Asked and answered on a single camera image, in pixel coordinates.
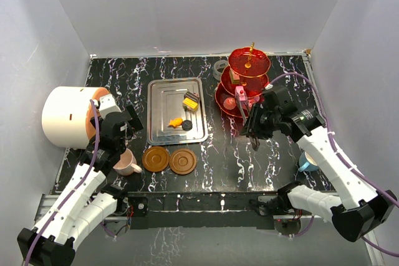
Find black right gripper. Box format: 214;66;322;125
241;103;281;140

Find silver metal serving tongs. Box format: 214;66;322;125
235;98;260;151

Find pink square cake block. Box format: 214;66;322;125
235;85;248;103

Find red three-tier cake stand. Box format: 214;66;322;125
214;45;271;118

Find pink roll cake top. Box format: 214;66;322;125
223;97;236;110

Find green striped macaron cake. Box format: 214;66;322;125
229;70;240;85

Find yellow orange cake piece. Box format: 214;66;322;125
182;98;199;112

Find brown chocolate layered cake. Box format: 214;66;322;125
184;91;200;103

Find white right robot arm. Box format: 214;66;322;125
242;86;396;242

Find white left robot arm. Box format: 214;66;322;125
17;105;143;265

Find silver metal tray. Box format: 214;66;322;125
147;77;208;146

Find orange fish shaped pastry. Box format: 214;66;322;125
168;118;183;128

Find brown wooden coaster left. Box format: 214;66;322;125
142;146;170;173

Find brown wooden coaster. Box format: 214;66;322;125
169;148;197;175
142;146;170;173

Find pink ceramic cup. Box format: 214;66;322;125
113;149;143;176

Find dark chocolate cookie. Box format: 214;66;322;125
181;120;193;131

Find blue ceramic cup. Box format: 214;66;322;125
298;151;319;172

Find white cylindrical drum container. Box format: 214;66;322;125
42;87;109;149

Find brown wooden coaster right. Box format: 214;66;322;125
169;148;197;175

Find clear tape roll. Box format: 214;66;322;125
213;60;229;81

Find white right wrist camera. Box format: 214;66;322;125
264;83;274;92

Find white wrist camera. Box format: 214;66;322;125
99;93;121;119
264;83;274;92

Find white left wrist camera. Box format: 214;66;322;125
99;93;121;119

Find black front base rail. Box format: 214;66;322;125
126;191;315;231

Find aluminium frame rail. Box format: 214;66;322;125
299;49;385;265

